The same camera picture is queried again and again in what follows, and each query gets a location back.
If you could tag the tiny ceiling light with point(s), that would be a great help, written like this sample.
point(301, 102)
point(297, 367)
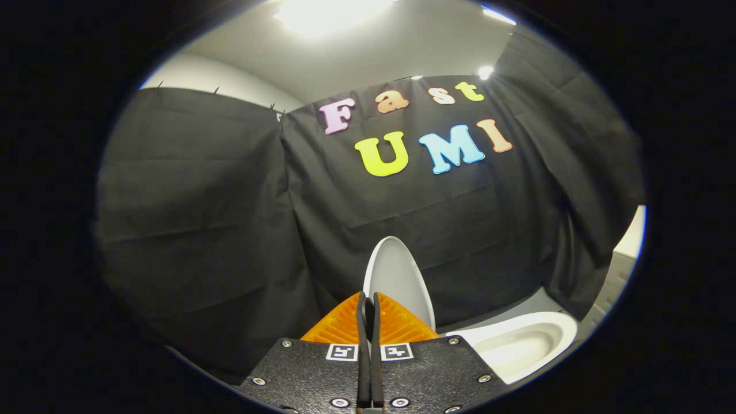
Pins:
point(486, 72)

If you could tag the black backdrop cloth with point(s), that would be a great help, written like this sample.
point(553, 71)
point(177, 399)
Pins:
point(230, 201)

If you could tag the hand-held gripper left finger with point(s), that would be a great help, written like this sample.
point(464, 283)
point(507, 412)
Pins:
point(322, 374)

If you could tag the white toilet bowl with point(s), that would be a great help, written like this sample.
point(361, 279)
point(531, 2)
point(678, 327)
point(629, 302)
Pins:
point(552, 333)

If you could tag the large ceiling light panel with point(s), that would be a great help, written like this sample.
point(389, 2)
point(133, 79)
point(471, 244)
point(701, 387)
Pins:
point(328, 12)

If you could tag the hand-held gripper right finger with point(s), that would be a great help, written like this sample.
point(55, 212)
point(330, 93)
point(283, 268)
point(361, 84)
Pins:
point(425, 374)

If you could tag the white toilet lid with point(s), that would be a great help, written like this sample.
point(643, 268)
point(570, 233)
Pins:
point(397, 270)

